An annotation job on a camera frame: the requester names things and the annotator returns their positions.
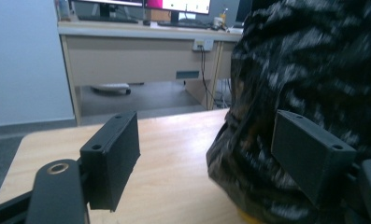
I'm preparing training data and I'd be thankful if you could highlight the white chair base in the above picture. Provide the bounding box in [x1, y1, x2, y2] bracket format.
[91, 82, 132, 95]

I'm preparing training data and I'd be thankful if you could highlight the clear plastic bottle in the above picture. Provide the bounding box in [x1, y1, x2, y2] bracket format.
[58, 0, 72, 21]

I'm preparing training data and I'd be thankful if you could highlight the monitor with dark screen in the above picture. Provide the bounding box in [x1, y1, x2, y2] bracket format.
[70, 0, 144, 18]

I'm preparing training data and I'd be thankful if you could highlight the white cup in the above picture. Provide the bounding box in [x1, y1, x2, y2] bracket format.
[212, 16, 225, 30]

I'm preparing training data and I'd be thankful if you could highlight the black plastic garbage bag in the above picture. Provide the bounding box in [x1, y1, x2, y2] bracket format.
[206, 0, 371, 224]

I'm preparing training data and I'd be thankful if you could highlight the black power cable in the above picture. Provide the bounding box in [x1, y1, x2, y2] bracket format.
[199, 46, 219, 110]

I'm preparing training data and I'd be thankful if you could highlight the white wall socket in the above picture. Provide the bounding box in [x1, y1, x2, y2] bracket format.
[192, 38, 215, 52]

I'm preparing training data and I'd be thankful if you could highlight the black keyboard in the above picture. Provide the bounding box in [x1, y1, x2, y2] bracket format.
[78, 15, 139, 24]
[157, 20, 213, 30]

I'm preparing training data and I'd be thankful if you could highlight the beige office desk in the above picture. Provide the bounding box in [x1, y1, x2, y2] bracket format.
[57, 20, 244, 126]

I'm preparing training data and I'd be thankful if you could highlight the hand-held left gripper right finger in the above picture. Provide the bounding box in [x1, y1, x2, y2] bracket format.
[270, 108, 358, 209]

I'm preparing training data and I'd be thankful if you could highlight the monitor with white screen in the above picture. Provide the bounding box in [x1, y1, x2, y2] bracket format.
[145, 0, 212, 23]

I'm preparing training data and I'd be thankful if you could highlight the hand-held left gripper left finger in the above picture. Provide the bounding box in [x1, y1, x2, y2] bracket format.
[79, 111, 141, 213]

